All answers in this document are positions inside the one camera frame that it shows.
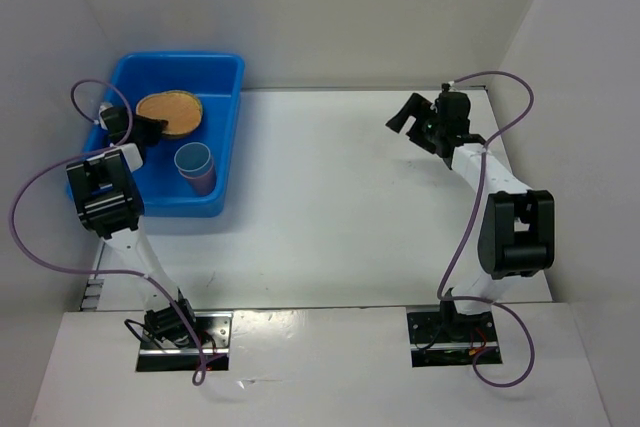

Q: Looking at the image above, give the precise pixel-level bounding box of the blue plastic cup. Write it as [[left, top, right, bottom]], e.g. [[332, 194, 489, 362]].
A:
[[174, 142, 213, 178]]

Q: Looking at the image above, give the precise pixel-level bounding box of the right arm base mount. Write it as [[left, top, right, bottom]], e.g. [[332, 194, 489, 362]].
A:
[[406, 306, 502, 368]]

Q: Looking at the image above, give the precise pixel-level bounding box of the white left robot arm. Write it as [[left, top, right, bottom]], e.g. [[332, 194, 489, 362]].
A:
[[66, 102, 200, 348]]

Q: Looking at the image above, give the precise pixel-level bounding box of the green-rimmed bamboo tray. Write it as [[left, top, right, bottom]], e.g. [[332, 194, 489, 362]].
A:
[[163, 90, 204, 139]]

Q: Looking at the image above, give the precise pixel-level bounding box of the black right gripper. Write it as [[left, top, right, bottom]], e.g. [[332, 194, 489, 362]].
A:
[[386, 93, 445, 154]]

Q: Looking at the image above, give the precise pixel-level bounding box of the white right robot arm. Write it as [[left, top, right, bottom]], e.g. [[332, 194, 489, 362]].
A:
[[386, 88, 555, 340]]

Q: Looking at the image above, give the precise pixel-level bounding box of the blue plastic bin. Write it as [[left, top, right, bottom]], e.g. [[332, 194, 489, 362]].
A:
[[65, 51, 246, 219]]

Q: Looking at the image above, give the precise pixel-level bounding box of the brown woven bamboo tray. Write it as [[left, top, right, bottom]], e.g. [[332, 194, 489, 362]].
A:
[[136, 90, 204, 137]]

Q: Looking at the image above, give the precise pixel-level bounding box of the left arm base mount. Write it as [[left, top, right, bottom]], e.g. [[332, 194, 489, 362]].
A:
[[128, 311, 233, 373]]

